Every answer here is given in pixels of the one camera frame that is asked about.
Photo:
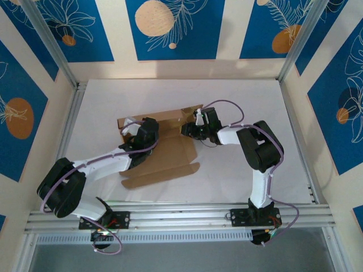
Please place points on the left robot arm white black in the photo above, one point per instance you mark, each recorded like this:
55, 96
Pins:
107, 164

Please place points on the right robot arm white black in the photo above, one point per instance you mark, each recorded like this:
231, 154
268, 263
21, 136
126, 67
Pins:
261, 187

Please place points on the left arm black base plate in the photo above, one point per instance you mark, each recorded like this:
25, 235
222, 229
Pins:
123, 218

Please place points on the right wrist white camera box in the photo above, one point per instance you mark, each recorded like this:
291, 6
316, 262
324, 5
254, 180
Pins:
199, 119

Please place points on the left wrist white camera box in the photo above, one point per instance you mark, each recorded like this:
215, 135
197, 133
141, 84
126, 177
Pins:
133, 126

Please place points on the aluminium base rail beam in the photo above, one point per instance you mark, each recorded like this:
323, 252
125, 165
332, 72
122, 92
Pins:
181, 216

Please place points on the brown cardboard paper box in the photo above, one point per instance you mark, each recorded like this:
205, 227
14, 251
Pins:
170, 158

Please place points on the aluminium frame leg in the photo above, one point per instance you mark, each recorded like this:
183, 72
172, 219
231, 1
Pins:
338, 260
25, 255

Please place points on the black controller module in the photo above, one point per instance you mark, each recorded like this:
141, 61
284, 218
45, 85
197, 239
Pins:
259, 238
97, 236

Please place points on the aluminium side rail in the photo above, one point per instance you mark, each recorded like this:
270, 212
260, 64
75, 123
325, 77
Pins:
69, 127
295, 127

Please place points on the aluminium frame post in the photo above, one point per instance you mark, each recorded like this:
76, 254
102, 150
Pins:
302, 39
50, 39

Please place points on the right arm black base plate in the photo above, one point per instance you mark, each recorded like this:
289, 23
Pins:
238, 218

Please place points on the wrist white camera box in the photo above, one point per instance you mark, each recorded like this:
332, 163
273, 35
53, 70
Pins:
199, 119
133, 126

